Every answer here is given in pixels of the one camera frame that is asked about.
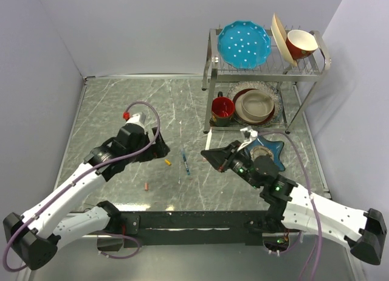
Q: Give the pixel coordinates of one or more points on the blue star shaped dish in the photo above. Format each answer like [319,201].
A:
[275,146]

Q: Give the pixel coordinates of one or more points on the red mug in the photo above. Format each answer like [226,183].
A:
[222,110]

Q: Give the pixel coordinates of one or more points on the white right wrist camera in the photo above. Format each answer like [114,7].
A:
[249,136]

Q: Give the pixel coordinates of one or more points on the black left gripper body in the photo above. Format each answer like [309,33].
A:
[144,156]

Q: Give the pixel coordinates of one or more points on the metal dish rack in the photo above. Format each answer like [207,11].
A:
[216,71]

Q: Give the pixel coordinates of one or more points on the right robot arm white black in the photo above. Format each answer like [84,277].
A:
[363,232]

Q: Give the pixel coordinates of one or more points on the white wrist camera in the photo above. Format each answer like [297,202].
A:
[249,136]
[137,119]

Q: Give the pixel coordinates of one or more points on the blue polka dot plate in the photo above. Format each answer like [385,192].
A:
[244,45]

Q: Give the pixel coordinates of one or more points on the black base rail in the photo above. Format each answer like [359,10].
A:
[154,228]

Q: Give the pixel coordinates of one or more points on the red white bowl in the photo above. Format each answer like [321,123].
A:
[301,44]

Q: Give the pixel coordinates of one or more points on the small round patterned saucer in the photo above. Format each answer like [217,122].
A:
[260,150]

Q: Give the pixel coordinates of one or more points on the glass patterned plate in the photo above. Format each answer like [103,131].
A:
[241,88]

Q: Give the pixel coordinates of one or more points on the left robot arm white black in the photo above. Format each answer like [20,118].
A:
[41,231]

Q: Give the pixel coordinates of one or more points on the cream plate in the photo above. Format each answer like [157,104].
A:
[279,35]

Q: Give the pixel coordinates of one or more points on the beige bowl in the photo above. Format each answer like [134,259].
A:
[256,104]

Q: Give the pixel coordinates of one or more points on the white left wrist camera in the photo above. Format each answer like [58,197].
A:
[137,119]

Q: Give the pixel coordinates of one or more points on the blue pen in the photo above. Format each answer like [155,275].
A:
[185,161]

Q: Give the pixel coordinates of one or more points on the dark red plate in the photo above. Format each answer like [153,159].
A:
[238,94]

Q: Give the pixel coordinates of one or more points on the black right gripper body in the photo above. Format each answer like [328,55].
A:
[240,164]

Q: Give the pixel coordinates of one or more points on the yellow pen cap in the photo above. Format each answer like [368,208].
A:
[167,162]

